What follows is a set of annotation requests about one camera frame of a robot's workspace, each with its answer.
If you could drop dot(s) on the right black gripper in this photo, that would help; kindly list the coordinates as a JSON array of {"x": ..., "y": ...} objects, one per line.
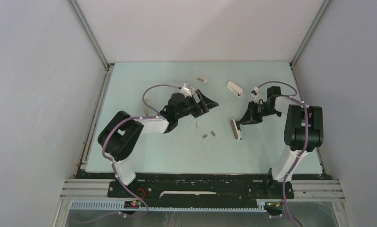
[{"x": 250, "y": 113}]

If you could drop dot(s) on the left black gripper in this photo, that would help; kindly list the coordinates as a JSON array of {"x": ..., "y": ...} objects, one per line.
[{"x": 203, "y": 106}]

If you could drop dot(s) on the grey white stapler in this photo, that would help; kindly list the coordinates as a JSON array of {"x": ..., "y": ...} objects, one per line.
[{"x": 236, "y": 130}]

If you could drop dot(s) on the white staple box barcode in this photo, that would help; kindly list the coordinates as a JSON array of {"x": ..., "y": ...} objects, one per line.
[{"x": 201, "y": 79}]

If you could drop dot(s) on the beige stapler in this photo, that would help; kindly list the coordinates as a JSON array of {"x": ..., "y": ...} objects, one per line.
[{"x": 146, "y": 109}]

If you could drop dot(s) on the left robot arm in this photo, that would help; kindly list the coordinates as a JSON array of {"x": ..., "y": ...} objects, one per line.
[{"x": 121, "y": 134}]

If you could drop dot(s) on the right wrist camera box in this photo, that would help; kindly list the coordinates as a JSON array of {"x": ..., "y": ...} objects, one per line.
[{"x": 256, "y": 95}]

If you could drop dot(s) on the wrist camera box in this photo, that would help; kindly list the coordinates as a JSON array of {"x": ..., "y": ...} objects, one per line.
[
  {"x": 187, "y": 90},
  {"x": 256, "y": 95}
]

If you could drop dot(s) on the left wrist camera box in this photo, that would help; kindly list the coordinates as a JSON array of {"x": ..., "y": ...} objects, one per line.
[{"x": 187, "y": 90}]

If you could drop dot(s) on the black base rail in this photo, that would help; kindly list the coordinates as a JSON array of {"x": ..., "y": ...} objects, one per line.
[{"x": 202, "y": 190}]

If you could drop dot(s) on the white cable duct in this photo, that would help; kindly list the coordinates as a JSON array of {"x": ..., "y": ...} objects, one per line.
[{"x": 119, "y": 206}]

